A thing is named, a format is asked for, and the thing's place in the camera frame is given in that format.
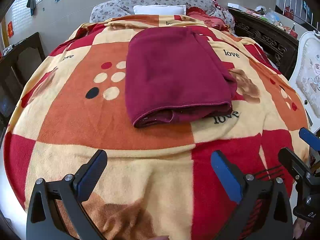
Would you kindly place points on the white ornate chair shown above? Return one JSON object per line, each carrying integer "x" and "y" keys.
{"x": 305, "y": 77}

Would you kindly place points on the dark wooden side table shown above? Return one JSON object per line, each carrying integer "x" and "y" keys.
{"x": 10, "y": 60}

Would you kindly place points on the red cushion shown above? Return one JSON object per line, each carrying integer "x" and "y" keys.
{"x": 210, "y": 21}

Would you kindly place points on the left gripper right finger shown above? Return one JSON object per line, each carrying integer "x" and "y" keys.
{"x": 264, "y": 202}

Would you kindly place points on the metal stair railing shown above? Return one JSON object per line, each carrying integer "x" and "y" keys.
{"x": 299, "y": 12}

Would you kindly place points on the dark cloth hanging on wall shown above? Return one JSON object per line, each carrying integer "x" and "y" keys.
{"x": 31, "y": 4}

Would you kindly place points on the dark red knit sweater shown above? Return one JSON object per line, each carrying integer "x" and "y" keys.
{"x": 173, "y": 75}

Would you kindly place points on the clutter on cabinet top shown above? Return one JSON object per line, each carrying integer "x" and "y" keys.
{"x": 274, "y": 18}

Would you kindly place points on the white pillow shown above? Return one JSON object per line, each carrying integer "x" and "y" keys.
{"x": 160, "y": 9}

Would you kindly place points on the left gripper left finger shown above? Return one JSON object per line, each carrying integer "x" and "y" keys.
{"x": 44, "y": 220}

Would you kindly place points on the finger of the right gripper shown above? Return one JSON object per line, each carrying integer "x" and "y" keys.
{"x": 312, "y": 140}
{"x": 293, "y": 164}

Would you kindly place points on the orange red checkered blanket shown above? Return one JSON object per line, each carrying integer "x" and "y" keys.
{"x": 158, "y": 180}

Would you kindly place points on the dark carved wooden cabinet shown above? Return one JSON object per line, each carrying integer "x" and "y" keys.
{"x": 280, "y": 47}

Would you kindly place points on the red paper wall decoration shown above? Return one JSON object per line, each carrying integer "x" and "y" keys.
{"x": 10, "y": 30}

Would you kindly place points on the floral grey bolster pillow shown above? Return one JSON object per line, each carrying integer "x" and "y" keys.
{"x": 120, "y": 8}

